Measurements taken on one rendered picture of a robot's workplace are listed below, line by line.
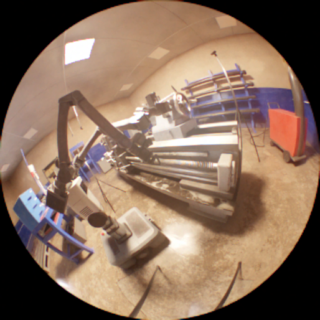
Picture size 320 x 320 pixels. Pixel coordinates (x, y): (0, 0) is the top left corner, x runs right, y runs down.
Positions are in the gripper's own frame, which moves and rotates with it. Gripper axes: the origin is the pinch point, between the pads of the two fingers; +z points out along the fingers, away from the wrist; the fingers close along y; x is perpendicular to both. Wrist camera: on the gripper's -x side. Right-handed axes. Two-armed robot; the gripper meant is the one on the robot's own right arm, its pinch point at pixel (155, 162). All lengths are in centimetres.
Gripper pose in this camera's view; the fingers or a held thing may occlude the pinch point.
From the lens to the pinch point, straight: 63.2
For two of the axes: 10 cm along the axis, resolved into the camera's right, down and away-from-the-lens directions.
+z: 6.7, 4.6, 5.8
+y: -6.1, -0.9, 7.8
